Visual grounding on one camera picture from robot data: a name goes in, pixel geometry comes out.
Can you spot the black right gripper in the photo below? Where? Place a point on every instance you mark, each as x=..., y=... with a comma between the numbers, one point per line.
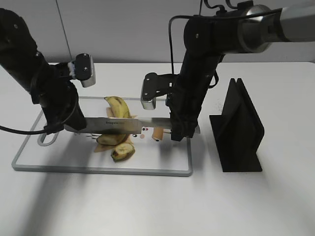
x=185, y=103

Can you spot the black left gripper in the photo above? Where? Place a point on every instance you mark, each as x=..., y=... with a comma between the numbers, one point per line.
x=63, y=108

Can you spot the white-handled kitchen knife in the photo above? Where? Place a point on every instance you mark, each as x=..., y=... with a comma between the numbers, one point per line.
x=101, y=125

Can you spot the large yellow banana piece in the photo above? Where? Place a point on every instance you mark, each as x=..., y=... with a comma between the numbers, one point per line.
x=119, y=110

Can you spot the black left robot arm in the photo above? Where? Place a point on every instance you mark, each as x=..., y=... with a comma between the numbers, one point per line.
x=20, y=57

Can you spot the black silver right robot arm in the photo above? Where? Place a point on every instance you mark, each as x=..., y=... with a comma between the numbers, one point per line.
x=249, y=30

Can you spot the small cut banana end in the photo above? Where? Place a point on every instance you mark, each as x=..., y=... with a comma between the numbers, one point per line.
x=122, y=151

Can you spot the white grey-rimmed cutting board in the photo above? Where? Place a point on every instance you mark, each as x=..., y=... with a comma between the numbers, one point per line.
x=79, y=153

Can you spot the black knife stand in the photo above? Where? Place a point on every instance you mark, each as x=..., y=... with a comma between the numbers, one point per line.
x=238, y=131

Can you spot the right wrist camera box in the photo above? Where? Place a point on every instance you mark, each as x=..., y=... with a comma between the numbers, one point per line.
x=154, y=86

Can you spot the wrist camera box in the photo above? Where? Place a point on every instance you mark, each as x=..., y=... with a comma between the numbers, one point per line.
x=154, y=86
x=83, y=70

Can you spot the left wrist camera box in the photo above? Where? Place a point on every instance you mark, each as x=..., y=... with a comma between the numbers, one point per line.
x=83, y=70

